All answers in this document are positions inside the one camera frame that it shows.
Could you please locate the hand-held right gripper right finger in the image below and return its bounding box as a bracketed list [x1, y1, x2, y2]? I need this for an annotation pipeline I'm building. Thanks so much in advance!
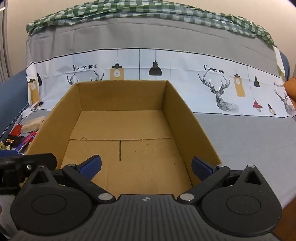
[177, 157, 270, 204]

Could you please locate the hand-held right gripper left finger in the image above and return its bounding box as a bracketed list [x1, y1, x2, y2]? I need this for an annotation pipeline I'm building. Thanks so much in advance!
[23, 155, 116, 204]

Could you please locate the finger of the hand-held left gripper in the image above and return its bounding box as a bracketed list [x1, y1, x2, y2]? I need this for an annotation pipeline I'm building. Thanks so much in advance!
[15, 153, 57, 179]

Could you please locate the beige snack bar packet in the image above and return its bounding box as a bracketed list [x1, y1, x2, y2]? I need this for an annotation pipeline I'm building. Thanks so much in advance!
[20, 116, 46, 134]

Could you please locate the brown cardboard box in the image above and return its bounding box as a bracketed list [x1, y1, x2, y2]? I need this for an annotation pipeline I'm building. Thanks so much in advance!
[24, 80, 222, 195]

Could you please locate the pink snack packet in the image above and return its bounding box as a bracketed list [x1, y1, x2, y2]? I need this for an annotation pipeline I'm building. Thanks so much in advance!
[22, 130, 39, 149]

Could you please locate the grey curtain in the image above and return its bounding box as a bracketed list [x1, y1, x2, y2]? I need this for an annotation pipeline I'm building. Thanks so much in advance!
[0, 0, 12, 84]

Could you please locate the grey deer print sheet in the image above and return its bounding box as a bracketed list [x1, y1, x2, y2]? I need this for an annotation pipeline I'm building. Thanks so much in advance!
[0, 16, 296, 239]

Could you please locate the green checked cloth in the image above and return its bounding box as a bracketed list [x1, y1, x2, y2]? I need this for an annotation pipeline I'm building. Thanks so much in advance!
[26, 0, 275, 45]

